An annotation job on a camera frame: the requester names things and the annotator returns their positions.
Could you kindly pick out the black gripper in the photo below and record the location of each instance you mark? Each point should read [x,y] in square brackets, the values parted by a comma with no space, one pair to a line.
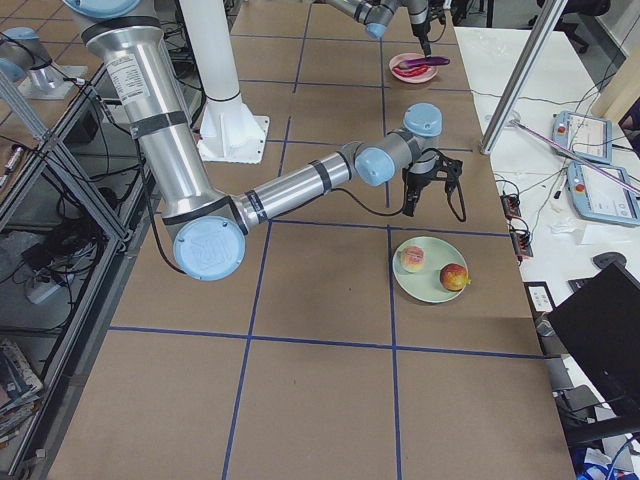
[416,181]
[420,26]

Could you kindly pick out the purple eggplant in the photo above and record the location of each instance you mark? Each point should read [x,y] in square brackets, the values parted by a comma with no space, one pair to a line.
[433,61]

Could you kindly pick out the red chili pepper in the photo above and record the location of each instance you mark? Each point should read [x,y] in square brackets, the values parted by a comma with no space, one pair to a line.
[410,72]

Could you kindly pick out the pale pink peach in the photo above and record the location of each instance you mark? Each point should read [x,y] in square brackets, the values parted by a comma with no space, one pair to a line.
[412,259]

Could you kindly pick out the red-green pomegranate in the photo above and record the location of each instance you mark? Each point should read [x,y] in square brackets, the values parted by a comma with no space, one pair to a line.
[454,277]

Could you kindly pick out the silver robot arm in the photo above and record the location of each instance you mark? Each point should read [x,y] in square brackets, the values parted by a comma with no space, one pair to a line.
[207,226]
[376,17]

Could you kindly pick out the pink plate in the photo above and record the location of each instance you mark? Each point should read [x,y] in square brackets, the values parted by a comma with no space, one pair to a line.
[431,74]

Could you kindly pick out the light green plate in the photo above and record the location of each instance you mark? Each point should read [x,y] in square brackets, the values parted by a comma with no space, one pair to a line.
[425,285]

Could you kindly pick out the orange circuit board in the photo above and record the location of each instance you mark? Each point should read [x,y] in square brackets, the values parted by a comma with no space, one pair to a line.
[519,230]

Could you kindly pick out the teach pendant lower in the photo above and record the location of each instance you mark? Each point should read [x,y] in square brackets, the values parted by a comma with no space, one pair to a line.
[596,197]

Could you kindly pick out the teach pendant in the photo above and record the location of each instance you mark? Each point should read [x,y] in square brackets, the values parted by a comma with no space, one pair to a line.
[596,197]
[586,136]

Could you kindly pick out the teach pendant upper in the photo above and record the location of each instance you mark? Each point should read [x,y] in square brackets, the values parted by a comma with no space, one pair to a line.
[586,136]

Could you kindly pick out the black monitor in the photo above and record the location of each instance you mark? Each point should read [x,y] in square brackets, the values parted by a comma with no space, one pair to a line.
[599,327]

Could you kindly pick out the white power strip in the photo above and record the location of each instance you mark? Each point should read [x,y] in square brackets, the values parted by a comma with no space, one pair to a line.
[39,289]

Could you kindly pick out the aluminium frame post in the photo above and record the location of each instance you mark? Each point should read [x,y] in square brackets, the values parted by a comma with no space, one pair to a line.
[540,33]

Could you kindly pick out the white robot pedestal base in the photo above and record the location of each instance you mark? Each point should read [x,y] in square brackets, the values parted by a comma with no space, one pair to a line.
[229,132]

